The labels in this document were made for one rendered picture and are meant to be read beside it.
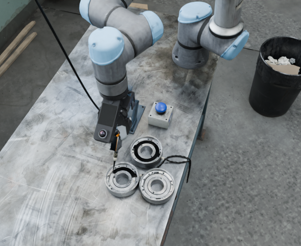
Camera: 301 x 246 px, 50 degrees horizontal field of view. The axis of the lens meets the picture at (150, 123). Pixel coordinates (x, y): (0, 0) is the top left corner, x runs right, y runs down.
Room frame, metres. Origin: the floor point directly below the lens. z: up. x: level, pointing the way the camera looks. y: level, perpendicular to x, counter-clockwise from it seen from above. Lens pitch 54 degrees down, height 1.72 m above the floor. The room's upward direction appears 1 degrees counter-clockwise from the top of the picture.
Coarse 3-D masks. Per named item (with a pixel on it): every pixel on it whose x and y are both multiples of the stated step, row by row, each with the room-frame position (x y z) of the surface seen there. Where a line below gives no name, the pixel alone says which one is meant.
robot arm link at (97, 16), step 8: (88, 0) 0.71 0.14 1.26; (96, 0) 0.71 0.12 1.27; (104, 0) 0.70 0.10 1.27; (112, 0) 0.70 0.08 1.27; (120, 0) 0.71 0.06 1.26; (128, 0) 0.72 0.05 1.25; (80, 8) 0.71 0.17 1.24; (88, 8) 0.70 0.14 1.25; (96, 8) 0.69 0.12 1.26; (104, 8) 0.68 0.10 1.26; (112, 8) 0.67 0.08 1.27; (88, 16) 0.69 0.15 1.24; (96, 16) 0.67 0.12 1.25; (104, 16) 0.66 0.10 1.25; (96, 24) 0.67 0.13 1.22; (104, 24) 0.65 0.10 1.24
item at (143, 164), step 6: (138, 138) 0.59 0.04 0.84; (144, 138) 0.59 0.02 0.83; (150, 138) 0.59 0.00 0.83; (156, 138) 0.58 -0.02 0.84; (132, 144) 0.56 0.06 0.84; (144, 144) 0.57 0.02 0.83; (150, 144) 0.57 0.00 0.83; (132, 150) 0.55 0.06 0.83; (138, 150) 0.55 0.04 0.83; (144, 150) 0.56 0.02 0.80; (150, 150) 0.56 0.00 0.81; (162, 150) 0.54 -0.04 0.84; (132, 156) 0.52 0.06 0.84; (144, 156) 0.52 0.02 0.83; (150, 156) 0.52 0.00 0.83; (138, 162) 0.50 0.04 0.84; (144, 162) 0.50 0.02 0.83; (150, 162) 0.50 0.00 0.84; (156, 162) 0.50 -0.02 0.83
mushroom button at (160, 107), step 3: (159, 102) 0.71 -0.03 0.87; (162, 102) 0.71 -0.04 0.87; (156, 105) 0.70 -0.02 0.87; (159, 105) 0.69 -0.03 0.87; (162, 105) 0.69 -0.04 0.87; (165, 105) 0.69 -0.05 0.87; (156, 108) 0.68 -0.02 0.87; (159, 108) 0.68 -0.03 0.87; (162, 108) 0.68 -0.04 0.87; (165, 108) 0.68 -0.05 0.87; (159, 111) 0.67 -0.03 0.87; (162, 111) 0.67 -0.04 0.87
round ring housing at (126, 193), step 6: (120, 162) 0.50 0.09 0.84; (126, 162) 0.50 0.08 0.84; (108, 168) 0.48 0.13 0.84; (114, 168) 0.48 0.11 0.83; (132, 168) 0.48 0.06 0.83; (108, 174) 0.46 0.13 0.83; (120, 174) 0.47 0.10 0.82; (126, 174) 0.46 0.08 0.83; (138, 174) 0.45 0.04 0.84; (108, 180) 0.44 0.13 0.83; (114, 180) 0.44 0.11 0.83; (138, 180) 0.44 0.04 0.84; (108, 186) 0.42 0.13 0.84; (120, 186) 0.42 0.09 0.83; (126, 186) 0.42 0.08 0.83; (132, 186) 0.42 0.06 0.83; (138, 186) 0.43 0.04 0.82; (114, 192) 0.40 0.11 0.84; (120, 192) 0.40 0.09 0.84; (126, 192) 0.40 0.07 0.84; (132, 192) 0.41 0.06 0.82
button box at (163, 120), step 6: (156, 102) 0.73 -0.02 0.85; (168, 108) 0.70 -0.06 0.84; (150, 114) 0.68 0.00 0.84; (156, 114) 0.68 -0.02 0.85; (162, 114) 0.68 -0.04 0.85; (168, 114) 0.68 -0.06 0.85; (150, 120) 0.67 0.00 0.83; (156, 120) 0.66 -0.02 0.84; (162, 120) 0.65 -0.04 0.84; (168, 120) 0.66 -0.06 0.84; (162, 126) 0.65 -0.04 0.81
